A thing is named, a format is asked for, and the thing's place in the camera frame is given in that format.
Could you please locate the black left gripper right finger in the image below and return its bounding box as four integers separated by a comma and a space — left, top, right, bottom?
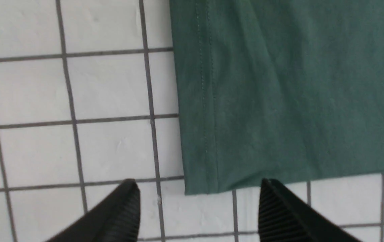
258, 178, 357, 242

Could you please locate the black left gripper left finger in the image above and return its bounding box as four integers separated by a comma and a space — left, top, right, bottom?
49, 179, 140, 242

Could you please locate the green long-sleeved shirt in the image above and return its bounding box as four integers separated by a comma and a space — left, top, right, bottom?
169, 0, 384, 195

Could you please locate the white grid table cloth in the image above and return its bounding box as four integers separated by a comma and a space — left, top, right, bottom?
0, 0, 384, 242

